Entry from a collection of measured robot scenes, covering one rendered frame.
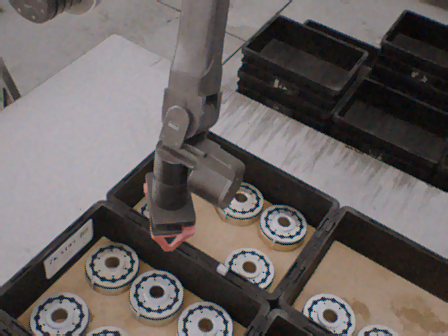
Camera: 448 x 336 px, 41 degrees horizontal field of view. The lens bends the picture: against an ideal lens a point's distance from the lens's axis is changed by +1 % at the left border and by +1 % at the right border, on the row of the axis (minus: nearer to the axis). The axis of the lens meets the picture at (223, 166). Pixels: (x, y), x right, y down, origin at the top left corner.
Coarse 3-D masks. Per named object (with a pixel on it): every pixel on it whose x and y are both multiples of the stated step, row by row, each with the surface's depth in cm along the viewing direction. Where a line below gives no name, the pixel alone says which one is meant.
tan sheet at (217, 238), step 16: (208, 208) 132; (208, 224) 129; (224, 224) 129; (256, 224) 130; (192, 240) 125; (208, 240) 126; (224, 240) 126; (240, 240) 127; (256, 240) 127; (304, 240) 129; (224, 256) 123; (272, 256) 125; (288, 256) 125; (272, 288) 119
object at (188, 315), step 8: (192, 304) 111; (200, 304) 111; (208, 304) 112; (216, 304) 112; (184, 312) 110; (192, 312) 110; (200, 312) 110; (208, 312) 110; (216, 312) 111; (224, 312) 111; (184, 320) 109; (192, 320) 109; (224, 320) 110; (184, 328) 108; (192, 328) 108; (224, 328) 109; (232, 328) 109
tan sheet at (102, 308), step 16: (80, 272) 117; (144, 272) 118; (64, 288) 114; (80, 288) 114; (32, 304) 111; (96, 304) 112; (112, 304) 113; (128, 304) 113; (64, 320) 109; (96, 320) 110; (112, 320) 110; (128, 320) 111; (176, 320) 112
